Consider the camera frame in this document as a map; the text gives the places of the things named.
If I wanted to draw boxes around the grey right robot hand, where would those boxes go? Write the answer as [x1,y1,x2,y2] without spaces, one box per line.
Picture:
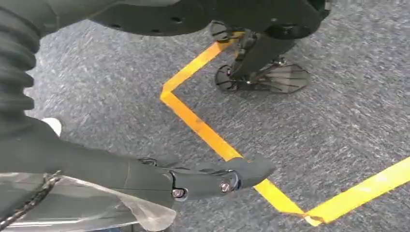
[0,116,277,206]

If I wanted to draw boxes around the clear plastic sheet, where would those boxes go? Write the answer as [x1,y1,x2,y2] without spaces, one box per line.
[0,173,177,232]

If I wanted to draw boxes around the pale rounded part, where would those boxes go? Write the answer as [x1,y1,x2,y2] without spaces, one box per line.
[42,117,62,137]

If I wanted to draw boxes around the ribbed grey right arm sleeve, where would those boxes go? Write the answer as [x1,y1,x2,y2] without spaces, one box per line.
[0,0,60,121]

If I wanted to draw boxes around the black robot foot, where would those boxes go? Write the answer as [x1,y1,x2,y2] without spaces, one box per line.
[214,61,311,94]

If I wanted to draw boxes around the black robot leg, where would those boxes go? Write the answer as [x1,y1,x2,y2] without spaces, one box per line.
[89,0,333,81]

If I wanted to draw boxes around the black braided cable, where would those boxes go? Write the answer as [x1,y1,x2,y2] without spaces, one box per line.
[0,171,62,230]

